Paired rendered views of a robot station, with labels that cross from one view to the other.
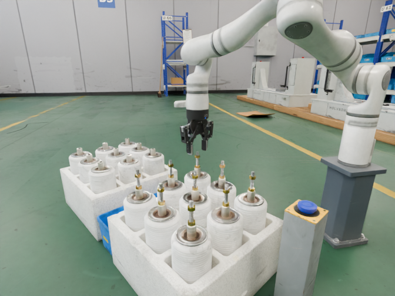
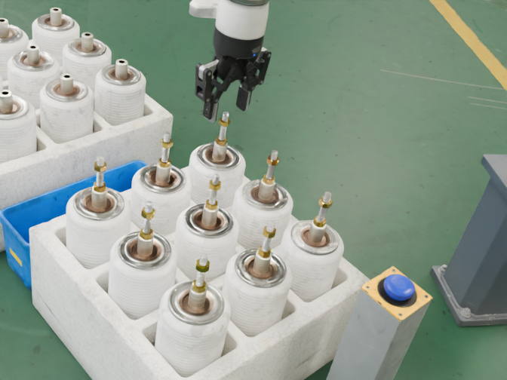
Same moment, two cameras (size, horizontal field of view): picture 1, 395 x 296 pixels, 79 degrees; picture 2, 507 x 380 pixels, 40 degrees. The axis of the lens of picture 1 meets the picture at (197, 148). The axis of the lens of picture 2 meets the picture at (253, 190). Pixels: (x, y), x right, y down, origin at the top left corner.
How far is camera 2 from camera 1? 0.39 m
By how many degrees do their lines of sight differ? 21
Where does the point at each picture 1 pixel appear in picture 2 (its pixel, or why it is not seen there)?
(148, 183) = (106, 145)
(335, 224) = (473, 284)
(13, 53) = not seen: outside the picture
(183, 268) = (176, 352)
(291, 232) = (364, 320)
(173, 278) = (157, 364)
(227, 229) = (259, 297)
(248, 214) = (303, 267)
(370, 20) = not seen: outside the picture
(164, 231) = (146, 285)
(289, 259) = (352, 357)
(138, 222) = (94, 252)
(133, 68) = not seen: outside the picture
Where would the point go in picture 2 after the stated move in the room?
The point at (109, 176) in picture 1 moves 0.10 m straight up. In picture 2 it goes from (25, 128) to (23, 78)
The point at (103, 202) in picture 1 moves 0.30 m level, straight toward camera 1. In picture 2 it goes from (10, 182) to (44, 313)
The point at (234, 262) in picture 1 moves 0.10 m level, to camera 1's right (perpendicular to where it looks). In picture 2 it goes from (261, 349) to (331, 357)
